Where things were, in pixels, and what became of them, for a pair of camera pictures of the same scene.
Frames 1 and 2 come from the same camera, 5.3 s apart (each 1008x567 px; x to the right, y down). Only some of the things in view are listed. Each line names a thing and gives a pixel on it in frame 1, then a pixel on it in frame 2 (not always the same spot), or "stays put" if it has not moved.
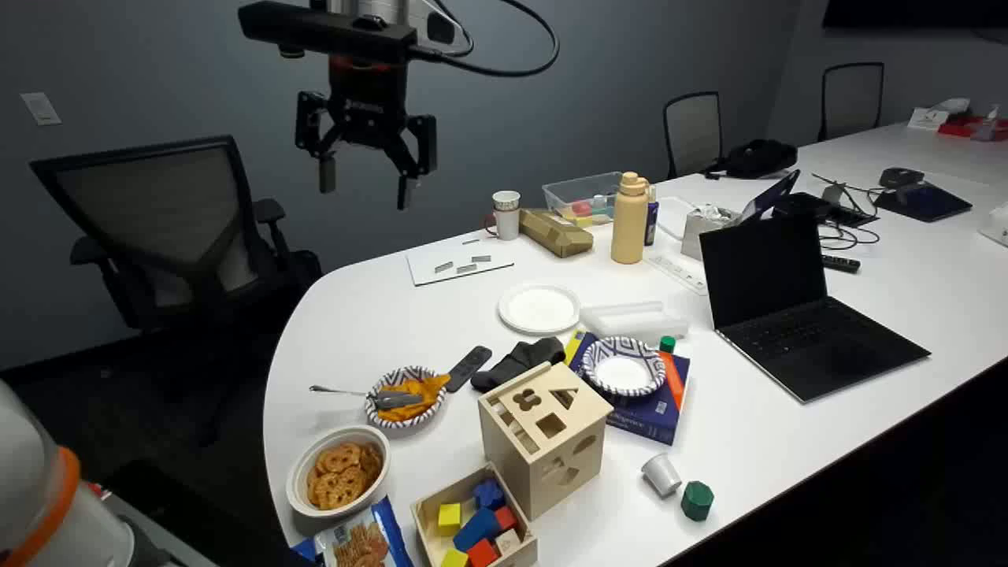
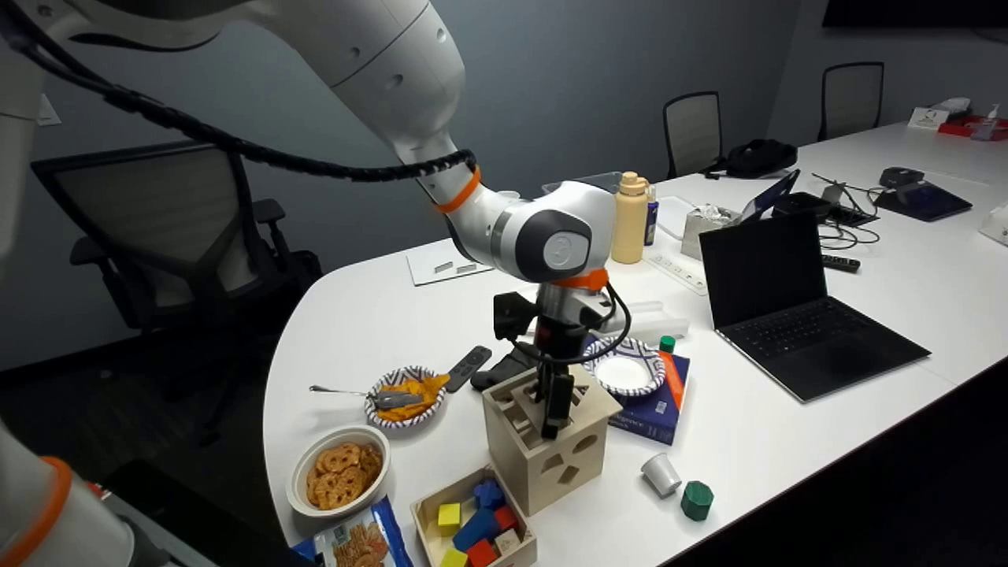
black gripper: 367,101 → 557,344
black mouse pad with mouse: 914,197 stays put
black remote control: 522,361 stays put
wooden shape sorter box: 545,433 stays put
